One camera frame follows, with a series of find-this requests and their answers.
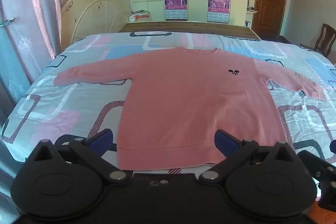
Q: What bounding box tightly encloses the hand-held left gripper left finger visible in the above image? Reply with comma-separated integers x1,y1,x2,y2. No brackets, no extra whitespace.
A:
26,129,133,186

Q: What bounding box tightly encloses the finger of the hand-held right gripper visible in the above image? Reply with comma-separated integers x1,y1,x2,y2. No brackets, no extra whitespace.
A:
298,140,336,182

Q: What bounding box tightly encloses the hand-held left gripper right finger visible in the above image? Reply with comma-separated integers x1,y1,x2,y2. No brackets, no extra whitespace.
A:
198,130,302,185

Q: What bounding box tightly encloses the pink long-sleeve sweater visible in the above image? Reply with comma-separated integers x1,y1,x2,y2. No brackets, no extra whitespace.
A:
53,47,327,170

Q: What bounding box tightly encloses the bed with patterned sheet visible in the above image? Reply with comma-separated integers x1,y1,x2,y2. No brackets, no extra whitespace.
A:
0,31,336,174

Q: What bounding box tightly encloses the wooden bed platform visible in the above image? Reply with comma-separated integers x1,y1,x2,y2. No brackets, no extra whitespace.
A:
118,21,261,41

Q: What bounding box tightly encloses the wooden chair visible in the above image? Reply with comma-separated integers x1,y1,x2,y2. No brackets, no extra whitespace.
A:
299,23,336,58

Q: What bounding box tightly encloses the cream arched headboard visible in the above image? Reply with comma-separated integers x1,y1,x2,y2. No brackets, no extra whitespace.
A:
61,0,132,45

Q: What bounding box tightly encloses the pink patterned curtain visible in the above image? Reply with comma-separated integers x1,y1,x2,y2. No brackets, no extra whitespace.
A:
0,0,62,101

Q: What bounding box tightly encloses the purple wall poster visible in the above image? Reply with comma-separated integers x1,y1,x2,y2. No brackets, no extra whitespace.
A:
207,0,231,23
164,0,188,21

